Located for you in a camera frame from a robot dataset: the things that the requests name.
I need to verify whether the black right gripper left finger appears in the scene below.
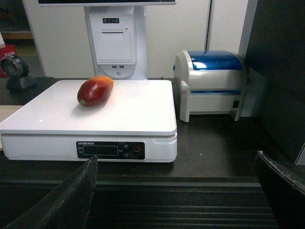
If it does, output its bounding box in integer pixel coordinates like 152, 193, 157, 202
5, 155, 98, 229

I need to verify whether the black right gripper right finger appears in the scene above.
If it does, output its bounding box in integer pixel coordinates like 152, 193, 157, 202
255, 151, 305, 229

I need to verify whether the dark red mango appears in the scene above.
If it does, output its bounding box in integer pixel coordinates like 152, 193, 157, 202
77, 76, 114, 107

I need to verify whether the white checkout scale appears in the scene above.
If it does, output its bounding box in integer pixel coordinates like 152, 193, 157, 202
0, 80, 177, 163

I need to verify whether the white blue label printer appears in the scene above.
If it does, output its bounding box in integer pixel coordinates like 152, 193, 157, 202
173, 51, 247, 122

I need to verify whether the black barcode scanner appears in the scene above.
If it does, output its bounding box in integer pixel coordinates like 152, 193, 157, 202
0, 55, 38, 91

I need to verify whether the red fire extinguisher box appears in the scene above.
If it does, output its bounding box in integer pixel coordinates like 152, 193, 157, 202
0, 44, 18, 78

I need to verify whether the white partition panel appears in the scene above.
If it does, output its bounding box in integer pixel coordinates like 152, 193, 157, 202
23, 0, 257, 78

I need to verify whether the wooden shelf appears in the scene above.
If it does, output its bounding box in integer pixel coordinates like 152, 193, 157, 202
1, 31, 33, 40

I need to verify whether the white POS terminal stand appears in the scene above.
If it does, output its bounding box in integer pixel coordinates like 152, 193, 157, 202
38, 0, 176, 80

